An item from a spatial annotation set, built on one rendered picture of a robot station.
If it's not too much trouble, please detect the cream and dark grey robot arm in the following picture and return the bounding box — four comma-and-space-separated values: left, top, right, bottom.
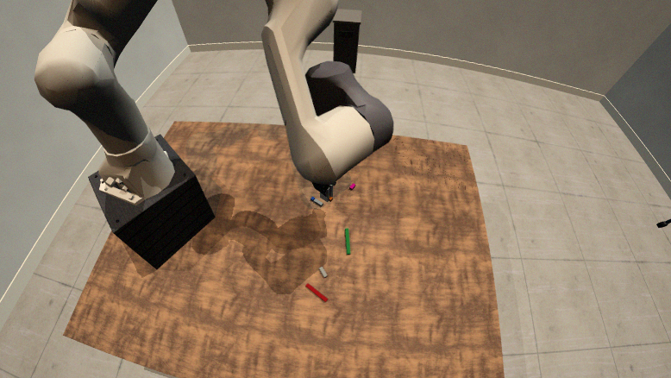
34, 0, 394, 205

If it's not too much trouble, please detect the red rod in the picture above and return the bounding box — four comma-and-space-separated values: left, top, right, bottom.
306, 283, 328, 302

